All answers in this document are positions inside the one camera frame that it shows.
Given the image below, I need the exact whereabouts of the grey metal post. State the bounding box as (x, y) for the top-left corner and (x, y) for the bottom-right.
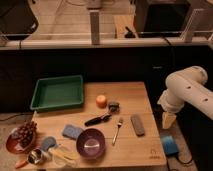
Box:
(90, 10), (100, 45)

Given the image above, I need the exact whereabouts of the orange round fruit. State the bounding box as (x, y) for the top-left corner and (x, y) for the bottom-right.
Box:
(96, 95), (107, 108)

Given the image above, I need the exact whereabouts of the green plastic tray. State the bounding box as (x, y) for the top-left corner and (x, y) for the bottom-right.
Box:
(30, 75), (84, 112)

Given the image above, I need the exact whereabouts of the grey whiteboard eraser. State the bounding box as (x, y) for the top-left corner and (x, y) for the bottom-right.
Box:
(131, 114), (145, 136)

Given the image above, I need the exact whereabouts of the small grey metal clip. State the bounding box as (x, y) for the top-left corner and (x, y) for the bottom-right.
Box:
(108, 102), (120, 113)

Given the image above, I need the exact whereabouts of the blue tape roll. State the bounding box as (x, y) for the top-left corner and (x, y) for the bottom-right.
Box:
(161, 136), (179, 156)

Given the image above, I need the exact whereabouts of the purple bowl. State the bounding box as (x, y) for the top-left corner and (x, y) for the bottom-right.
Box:
(76, 128), (106, 159)

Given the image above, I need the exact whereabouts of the yellow banana toy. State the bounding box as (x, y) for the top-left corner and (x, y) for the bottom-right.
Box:
(48, 147), (78, 167)

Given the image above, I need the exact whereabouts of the bunch of dark grapes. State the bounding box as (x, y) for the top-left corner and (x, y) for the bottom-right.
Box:
(15, 121), (37, 148)

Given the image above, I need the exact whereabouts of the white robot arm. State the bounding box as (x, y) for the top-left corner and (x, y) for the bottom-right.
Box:
(158, 66), (213, 129)

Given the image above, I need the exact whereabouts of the blue grey cloth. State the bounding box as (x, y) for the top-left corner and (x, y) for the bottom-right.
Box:
(41, 137), (57, 152)

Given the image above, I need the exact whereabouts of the wooden cutting board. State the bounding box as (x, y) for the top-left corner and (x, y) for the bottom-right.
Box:
(33, 82), (166, 170)

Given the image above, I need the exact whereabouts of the black monitor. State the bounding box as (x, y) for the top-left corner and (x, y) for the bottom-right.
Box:
(0, 0), (39, 40)

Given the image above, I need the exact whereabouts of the silver metal fork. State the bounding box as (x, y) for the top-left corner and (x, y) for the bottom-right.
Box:
(112, 117), (124, 146)

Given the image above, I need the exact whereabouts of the silver measuring cup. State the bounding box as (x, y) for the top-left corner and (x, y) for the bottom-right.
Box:
(27, 148), (46, 165)

